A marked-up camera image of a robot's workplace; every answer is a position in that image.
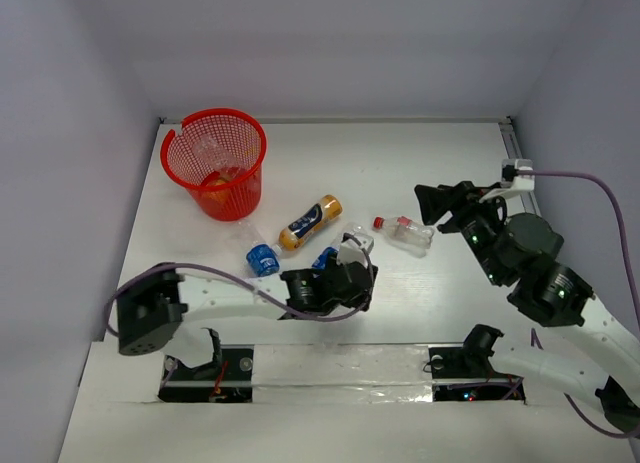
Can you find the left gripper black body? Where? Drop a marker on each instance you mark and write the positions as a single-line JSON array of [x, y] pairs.
[[351, 281]]

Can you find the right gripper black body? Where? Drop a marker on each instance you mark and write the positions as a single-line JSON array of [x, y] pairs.
[[476, 221]]

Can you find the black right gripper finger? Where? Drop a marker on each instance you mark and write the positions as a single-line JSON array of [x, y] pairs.
[[455, 193], [431, 205]]

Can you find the small orange juice bottle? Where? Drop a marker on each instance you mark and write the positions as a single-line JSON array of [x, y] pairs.
[[213, 193]]

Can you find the clear bottle with white cap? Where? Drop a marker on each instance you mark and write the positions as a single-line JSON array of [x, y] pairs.
[[210, 151]]

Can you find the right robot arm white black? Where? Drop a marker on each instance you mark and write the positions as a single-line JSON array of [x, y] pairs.
[[520, 252]]

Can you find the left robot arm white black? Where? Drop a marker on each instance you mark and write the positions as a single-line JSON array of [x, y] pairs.
[[169, 307]]

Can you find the red plastic mesh bin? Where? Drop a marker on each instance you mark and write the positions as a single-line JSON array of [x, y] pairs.
[[239, 133]]

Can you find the clear bottle blue label right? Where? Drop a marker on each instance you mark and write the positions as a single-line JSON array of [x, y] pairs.
[[332, 249]]

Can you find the clear bottle blue label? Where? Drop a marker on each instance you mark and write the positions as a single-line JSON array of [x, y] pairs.
[[260, 257], [332, 249]]

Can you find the clear bottle with red cap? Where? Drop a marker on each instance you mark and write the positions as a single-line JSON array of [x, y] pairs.
[[405, 234]]

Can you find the orange bottle with blue label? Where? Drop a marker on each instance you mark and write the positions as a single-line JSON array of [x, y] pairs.
[[318, 216]]

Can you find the clear bottle blue label left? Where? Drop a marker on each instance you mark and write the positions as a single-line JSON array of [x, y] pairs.
[[260, 257]]

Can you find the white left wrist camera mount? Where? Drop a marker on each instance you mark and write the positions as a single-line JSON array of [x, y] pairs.
[[352, 248]]

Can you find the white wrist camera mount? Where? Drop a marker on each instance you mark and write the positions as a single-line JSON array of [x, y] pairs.
[[352, 248], [516, 179]]

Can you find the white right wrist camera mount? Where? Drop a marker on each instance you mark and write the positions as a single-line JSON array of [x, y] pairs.
[[516, 179]]

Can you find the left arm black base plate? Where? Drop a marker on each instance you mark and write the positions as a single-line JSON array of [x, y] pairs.
[[228, 382]]

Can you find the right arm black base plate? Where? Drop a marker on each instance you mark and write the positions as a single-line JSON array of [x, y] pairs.
[[455, 380]]

